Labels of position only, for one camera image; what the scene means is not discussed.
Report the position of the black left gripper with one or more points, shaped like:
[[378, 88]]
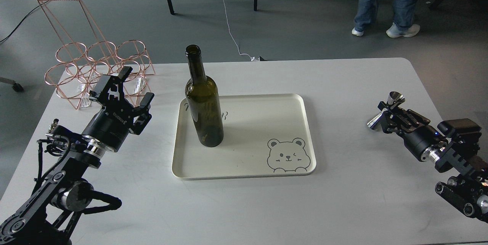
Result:
[[117, 117]]

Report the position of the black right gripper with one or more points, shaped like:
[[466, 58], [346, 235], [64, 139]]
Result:
[[419, 137]]

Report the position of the steel double jigger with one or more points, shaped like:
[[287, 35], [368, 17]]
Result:
[[394, 99]]

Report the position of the dark green wine bottle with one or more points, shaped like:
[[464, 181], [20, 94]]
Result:
[[201, 92]]

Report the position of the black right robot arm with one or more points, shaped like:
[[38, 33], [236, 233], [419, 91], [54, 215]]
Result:
[[454, 144]]

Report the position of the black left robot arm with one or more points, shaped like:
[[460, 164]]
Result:
[[61, 194]]

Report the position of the chair caster wheel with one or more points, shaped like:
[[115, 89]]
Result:
[[15, 86]]

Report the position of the cream bear serving tray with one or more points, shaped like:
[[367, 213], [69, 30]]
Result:
[[265, 135]]

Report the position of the copper wire wine rack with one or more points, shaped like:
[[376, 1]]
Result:
[[81, 64]]

